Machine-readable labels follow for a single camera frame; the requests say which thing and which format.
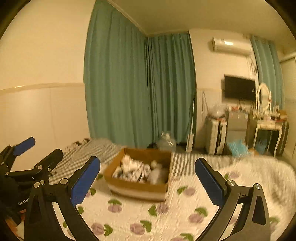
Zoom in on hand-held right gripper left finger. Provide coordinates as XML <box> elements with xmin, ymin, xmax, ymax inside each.
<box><xmin>23</xmin><ymin>156</ymin><xmax>101</xmax><ymax>241</ymax></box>

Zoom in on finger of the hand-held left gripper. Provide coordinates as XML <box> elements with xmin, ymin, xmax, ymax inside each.
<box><xmin>0</xmin><ymin>137</ymin><xmax>36</xmax><ymax>173</ymax></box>
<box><xmin>6</xmin><ymin>149</ymin><xmax>64</xmax><ymax>183</ymax></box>

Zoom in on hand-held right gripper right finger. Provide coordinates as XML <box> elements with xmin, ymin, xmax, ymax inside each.
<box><xmin>195</xmin><ymin>158</ymin><xmax>271</xmax><ymax>241</ymax></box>

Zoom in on floral print tissue pack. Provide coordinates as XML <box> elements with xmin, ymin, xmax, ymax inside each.
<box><xmin>120</xmin><ymin>155</ymin><xmax>151</xmax><ymax>181</ymax></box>

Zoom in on white soft bundle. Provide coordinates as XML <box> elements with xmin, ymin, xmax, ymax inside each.
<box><xmin>147</xmin><ymin>166</ymin><xmax>169</xmax><ymax>185</ymax></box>

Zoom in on brown cardboard box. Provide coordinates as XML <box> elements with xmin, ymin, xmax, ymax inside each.
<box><xmin>103</xmin><ymin>148</ymin><xmax>173</xmax><ymax>202</ymax></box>

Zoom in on grey checked bedsheet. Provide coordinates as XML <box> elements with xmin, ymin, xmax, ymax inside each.
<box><xmin>50</xmin><ymin>138</ymin><xmax>232</xmax><ymax>186</ymax></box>

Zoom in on blue plastic bag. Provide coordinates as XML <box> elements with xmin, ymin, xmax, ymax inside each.
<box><xmin>228</xmin><ymin>139</ymin><xmax>249</xmax><ymax>156</ymax></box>

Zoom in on white suitcase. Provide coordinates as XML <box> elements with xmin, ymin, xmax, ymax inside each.
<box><xmin>206</xmin><ymin>118</ymin><xmax>227</xmax><ymax>154</ymax></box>

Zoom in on white standing pole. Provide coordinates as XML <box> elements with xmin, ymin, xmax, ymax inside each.
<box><xmin>186</xmin><ymin>90</ymin><xmax>197</xmax><ymax>153</ymax></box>

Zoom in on clear plastic bottle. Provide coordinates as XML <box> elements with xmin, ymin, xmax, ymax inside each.
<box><xmin>157</xmin><ymin>132</ymin><xmax>177</xmax><ymax>151</ymax></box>

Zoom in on grey mini fridge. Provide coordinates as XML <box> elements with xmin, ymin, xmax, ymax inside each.
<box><xmin>225</xmin><ymin>110</ymin><xmax>249</xmax><ymax>149</ymax></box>

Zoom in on white floral quilt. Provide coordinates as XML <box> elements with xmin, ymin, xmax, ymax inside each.
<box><xmin>50</xmin><ymin>155</ymin><xmax>290</xmax><ymax>241</ymax></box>

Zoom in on clear plastic bags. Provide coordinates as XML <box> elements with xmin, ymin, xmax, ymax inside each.
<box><xmin>209</xmin><ymin>103</ymin><xmax>226</xmax><ymax>120</ymax></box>

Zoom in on white dressing table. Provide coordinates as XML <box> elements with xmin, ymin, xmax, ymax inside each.
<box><xmin>248</xmin><ymin>113</ymin><xmax>289</xmax><ymax>157</ymax></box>

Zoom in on cosmetics clutter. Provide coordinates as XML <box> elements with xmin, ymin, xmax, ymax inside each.
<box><xmin>251</xmin><ymin>104</ymin><xmax>288</xmax><ymax>122</ymax></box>

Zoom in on white oval mirror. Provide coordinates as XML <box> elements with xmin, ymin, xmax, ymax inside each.
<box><xmin>256</xmin><ymin>83</ymin><xmax>271</xmax><ymax>112</ymax></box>

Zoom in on narrow teal curtain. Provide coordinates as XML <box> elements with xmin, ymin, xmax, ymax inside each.
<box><xmin>251</xmin><ymin>35</ymin><xmax>284</xmax><ymax>109</ymax></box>

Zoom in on white air conditioner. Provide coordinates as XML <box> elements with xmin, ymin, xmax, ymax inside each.
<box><xmin>212</xmin><ymin>37</ymin><xmax>252</xmax><ymax>56</ymax></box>

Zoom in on hanging wall cable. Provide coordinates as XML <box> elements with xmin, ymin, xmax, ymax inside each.
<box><xmin>201</xmin><ymin>91</ymin><xmax>208</xmax><ymax>116</ymax></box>

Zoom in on black wall television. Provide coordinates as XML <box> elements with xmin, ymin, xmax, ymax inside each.
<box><xmin>224</xmin><ymin>74</ymin><xmax>256</xmax><ymax>101</ymax></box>

